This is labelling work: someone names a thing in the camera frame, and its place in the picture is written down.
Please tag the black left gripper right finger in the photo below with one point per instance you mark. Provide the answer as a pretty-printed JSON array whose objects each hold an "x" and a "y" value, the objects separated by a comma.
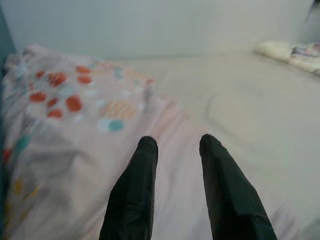
[{"x": 230, "y": 195}]

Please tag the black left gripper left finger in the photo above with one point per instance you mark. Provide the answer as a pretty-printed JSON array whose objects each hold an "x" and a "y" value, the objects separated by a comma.
[{"x": 135, "y": 195}]

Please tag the pink dotted pillow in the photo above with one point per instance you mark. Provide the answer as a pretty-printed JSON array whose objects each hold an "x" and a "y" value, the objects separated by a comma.
[{"x": 62, "y": 125}]

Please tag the cream cartoon print quilt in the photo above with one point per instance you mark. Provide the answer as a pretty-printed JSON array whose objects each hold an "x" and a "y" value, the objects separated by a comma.
[{"x": 280, "y": 52}]

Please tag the mattress with cream sheet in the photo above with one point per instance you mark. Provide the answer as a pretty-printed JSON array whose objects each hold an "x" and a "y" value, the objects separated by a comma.
[{"x": 250, "y": 100}]

